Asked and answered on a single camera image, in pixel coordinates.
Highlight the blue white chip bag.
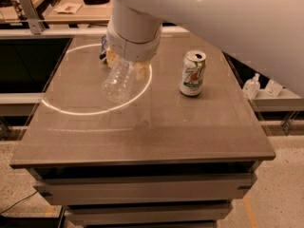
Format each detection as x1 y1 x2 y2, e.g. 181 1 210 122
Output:
99 35 108 60

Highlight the clear sanitizer bottle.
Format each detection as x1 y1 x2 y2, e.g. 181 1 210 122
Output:
242 73 260 99
265 79 283 97

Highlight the black object on back desk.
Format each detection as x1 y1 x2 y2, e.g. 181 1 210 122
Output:
84 0 110 5

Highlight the clear plastic water bottle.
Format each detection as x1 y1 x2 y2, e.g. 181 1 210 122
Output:
102 58 136 104

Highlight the black floor cable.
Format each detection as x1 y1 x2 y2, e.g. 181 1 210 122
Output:
0 190 38 215

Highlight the grey table with drawers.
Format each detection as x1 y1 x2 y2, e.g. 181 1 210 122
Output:
10 33 275 228

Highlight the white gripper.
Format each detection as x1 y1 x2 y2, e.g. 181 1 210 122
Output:
105 21 162 81

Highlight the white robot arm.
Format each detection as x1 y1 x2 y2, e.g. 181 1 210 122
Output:
107 0 304 97

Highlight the left metal bracket post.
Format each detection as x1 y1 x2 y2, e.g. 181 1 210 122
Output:
19 0 44 34

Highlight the wooden back desk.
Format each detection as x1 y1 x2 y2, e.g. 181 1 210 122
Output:
45 0 112 24

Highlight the left clear sanitizer bottle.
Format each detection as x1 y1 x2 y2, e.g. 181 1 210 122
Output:
242 73 260 99

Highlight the green 7up soda can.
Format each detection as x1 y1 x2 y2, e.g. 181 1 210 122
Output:
180 50 206 97

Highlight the brown paper packet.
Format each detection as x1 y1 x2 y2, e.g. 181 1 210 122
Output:
55 3 83 14

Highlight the right clear sanitizer bottle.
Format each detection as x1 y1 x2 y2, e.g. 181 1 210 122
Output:
265 79 283 97

